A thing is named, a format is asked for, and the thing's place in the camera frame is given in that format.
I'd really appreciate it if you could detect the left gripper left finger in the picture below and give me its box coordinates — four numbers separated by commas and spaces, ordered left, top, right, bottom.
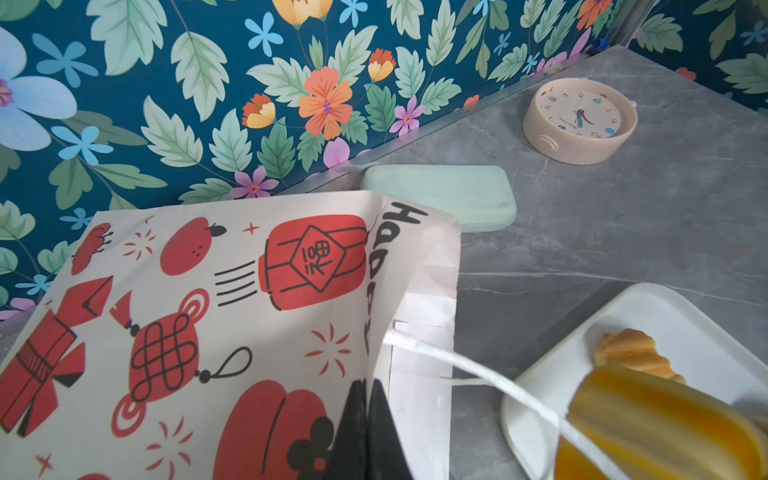
323, 380, 367, 480

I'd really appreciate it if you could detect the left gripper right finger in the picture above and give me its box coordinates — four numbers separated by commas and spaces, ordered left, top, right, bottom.
367, 379, 413, 480

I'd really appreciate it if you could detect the white red paper bag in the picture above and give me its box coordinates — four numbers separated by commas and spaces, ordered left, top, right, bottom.
0, 190, 631, 480

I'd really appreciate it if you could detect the long twisted fake bread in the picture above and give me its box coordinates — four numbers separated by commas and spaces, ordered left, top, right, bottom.
593, 329, 687, 385

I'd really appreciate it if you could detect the white plastic tray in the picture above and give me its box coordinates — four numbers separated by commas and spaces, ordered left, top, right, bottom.
501, 283, 767, 479

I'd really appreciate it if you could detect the beige round alarm clock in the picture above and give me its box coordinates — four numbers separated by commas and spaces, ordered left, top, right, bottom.
523, 78, 638, 166

